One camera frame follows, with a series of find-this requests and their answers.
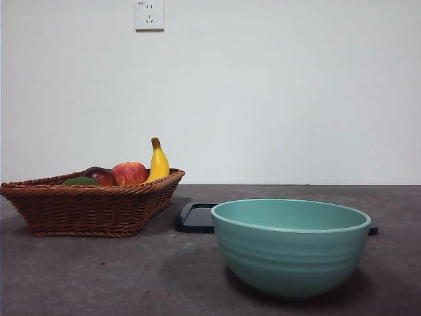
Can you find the green avocado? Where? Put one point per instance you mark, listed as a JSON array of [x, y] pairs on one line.
[[80, 181]]

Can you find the brown wicker basket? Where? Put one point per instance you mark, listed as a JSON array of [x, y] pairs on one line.
[[85, 210]]

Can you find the white wall socket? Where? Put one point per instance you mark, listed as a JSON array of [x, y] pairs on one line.
[[150, 16]]

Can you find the teal ceramic bowl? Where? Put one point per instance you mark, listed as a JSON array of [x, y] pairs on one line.
[[289, 260]]

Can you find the yellow banana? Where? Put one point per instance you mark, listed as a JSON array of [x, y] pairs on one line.
[[159, 164]]

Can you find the black rectangular tray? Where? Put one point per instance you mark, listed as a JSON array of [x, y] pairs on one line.
[[194, 220]]

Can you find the dark red plum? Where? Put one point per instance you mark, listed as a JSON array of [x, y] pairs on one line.
[[100, 176]]

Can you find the red yellow apple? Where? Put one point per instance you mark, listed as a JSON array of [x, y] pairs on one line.
[[130, 173]]

